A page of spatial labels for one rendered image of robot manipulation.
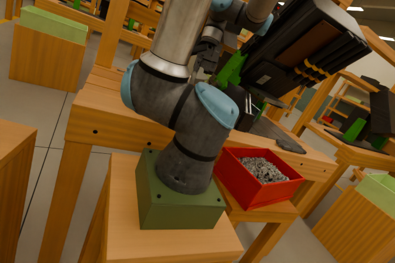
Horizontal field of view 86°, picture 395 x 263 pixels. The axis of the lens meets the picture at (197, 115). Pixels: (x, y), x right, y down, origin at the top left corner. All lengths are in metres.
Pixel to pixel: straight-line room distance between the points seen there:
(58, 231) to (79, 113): 0.60
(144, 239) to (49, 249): 0.85
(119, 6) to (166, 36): 0.90
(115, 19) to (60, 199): 0.91
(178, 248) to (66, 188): 0.62
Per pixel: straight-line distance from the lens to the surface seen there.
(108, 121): 0.83
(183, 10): 0.43
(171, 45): 0.44
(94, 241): 0.87
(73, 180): 1.00
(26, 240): 1.54
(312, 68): 1.14
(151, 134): 0.86
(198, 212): 0.53
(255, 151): 1.02
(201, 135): 0.45
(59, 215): 1.14
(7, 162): 0.78
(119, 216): 0.54
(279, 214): 0.95
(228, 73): 1.13
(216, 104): 0.43
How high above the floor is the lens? 1.26
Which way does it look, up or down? 19 degrees down
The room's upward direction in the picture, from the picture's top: 25 degrees clockwise
